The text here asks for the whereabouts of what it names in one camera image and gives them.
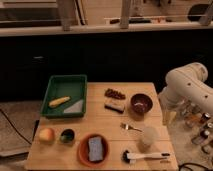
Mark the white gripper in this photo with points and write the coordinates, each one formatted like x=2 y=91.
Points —
x=168 y=113

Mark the black whiteboard eraser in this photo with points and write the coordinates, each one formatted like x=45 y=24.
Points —
x=120 y=108

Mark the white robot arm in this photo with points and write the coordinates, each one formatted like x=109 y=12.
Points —
x=186 y=83

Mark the dark brown bowl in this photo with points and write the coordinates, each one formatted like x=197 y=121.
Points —
x=141 y=103

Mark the silver fork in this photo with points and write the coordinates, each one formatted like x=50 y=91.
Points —
x=129 y=127

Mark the white dish brush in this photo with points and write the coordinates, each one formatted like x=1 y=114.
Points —
x=130 y=157

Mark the brown grape bunch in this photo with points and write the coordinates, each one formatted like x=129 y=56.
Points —
x=114 y=94

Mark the blue sponge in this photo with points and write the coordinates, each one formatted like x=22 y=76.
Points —
x=95 y=149

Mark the orange plate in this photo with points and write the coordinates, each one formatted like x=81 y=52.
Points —
x=83 y=151

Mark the grey triangular cloth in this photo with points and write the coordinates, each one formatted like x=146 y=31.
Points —
x=75 y=108

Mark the green plastic tray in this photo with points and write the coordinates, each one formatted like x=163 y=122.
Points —
x=74 y=86

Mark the dark green cup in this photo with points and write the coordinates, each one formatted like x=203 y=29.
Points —
x=67 y=136

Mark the yellow corn cob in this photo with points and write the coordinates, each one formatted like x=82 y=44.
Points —
x=56 y=102

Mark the yellow red apple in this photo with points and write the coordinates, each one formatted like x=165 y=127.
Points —
x=47 y=135

